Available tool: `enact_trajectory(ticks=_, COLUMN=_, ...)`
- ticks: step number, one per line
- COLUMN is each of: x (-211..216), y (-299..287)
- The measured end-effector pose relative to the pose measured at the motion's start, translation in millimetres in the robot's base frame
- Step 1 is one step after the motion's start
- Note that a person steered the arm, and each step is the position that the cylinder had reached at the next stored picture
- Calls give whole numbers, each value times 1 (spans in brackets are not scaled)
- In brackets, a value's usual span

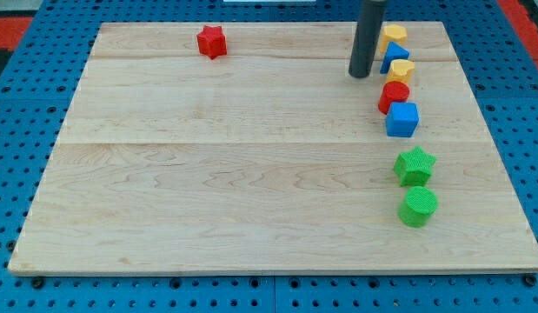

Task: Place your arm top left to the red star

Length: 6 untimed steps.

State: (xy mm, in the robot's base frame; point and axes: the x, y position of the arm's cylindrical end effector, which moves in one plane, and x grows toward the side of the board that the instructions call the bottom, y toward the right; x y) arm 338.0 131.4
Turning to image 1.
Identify blue triangle block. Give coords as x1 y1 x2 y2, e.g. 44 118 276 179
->
380 42 410 74

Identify green cylinder block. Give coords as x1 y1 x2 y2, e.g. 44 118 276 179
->
398 186 438 228

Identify yellow heart block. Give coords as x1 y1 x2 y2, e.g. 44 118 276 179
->
385 59 415 84

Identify green star block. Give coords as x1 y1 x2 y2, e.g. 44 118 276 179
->
393 146 436 187

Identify red star block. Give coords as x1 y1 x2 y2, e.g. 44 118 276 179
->
196 25 228 59

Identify light wooden board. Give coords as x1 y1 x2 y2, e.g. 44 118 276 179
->
8 22 538 276

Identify yellow hexagon block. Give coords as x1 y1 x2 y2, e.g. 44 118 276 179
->
378 23 408 53

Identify red cylinder block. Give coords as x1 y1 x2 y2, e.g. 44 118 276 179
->
377 81 410 115

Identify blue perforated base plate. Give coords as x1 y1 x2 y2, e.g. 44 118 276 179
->
0 1 538 312

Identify blue cube block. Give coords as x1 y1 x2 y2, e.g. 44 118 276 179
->
385 102 420 137

